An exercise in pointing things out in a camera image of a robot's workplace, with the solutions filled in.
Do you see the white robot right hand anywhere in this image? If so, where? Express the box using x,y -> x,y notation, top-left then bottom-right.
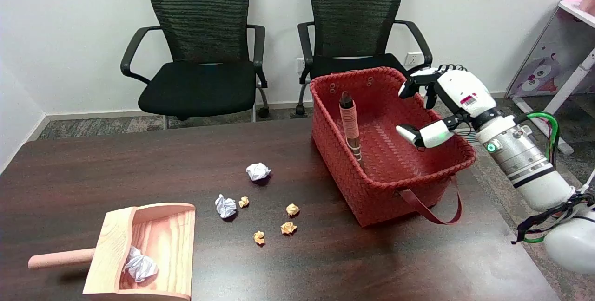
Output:
396,65 -> 503,149

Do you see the brown broom with red handle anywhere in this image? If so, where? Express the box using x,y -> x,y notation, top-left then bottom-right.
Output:
339,91 -> 366,171

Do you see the floor vent grille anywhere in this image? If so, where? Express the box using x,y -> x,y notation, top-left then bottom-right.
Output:
455,124 -> 479,144

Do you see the pink cartoon children's shelf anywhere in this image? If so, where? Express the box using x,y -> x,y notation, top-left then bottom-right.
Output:
506,0 -> 595,99

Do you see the red woven basket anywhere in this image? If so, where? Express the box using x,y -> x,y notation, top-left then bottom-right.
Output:
309,66 -> 477,228

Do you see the black mesh office chair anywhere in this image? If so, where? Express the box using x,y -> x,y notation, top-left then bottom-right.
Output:
120,0 -> 270,130
297,0 -> 433,116

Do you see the wooden dustpan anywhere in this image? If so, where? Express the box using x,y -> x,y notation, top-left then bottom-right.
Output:
28,203 -> 196,301

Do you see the large white crumpled paper ball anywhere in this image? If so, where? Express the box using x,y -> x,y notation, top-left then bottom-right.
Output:
123,246 -> 159,283

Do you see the green robot cable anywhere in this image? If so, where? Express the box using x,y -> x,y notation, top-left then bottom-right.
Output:
526,111 -> 559,163

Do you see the white desk leg frame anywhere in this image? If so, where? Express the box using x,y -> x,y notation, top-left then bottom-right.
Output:
511,48 -> 595,155

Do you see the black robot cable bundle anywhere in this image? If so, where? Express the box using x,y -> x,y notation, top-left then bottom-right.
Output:
511,192 -> 595,245

